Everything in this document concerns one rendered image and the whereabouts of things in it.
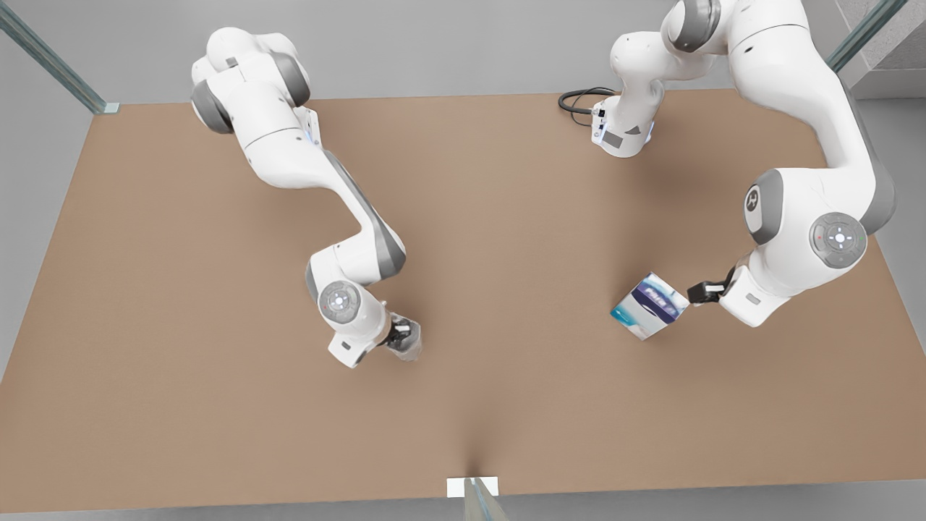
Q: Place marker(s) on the clear grey cup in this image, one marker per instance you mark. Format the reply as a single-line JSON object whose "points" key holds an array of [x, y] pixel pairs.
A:
{"points": [[409, 346]]}

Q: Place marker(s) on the blue and white printed box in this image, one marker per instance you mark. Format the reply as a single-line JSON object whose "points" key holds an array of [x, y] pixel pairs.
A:
{"points": [[649, 307]]}

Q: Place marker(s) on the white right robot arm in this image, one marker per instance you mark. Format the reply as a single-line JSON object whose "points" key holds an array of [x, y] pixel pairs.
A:
{"points": [[289, 155]]}

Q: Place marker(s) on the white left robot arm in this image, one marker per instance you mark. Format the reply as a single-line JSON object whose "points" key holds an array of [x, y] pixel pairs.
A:
{"points": [[792, 87]]}

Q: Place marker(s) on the silver frame post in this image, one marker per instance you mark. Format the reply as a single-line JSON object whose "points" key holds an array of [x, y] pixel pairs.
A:
{"points": [[474, 496], [51, 61], [864, 32]]}

